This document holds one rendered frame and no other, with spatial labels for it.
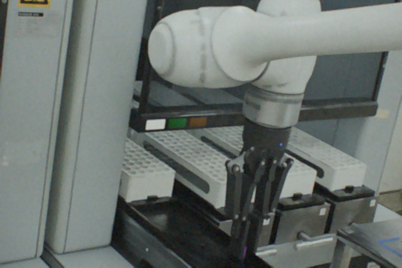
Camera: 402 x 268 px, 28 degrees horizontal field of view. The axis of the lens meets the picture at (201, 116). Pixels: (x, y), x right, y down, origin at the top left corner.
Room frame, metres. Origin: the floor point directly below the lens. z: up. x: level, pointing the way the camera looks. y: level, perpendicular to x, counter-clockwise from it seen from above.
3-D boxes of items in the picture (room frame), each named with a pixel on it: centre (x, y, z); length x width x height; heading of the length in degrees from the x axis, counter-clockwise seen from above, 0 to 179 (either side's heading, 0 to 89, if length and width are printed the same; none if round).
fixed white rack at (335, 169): (1.71, -0.24, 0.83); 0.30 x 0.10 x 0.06; 39
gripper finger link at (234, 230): (1.20, -0.08, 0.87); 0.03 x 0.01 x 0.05; 129
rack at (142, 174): (1.47, 0.16, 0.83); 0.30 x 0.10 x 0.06; 39
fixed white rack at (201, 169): (1.51, 0.00, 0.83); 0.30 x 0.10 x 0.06; 39
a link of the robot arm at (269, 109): (1.21, -0.11, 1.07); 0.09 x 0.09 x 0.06
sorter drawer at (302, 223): (1.71, -0.03, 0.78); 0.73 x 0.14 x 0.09; 39
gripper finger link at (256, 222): (1.22, -0.12, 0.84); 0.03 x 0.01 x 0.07; 39
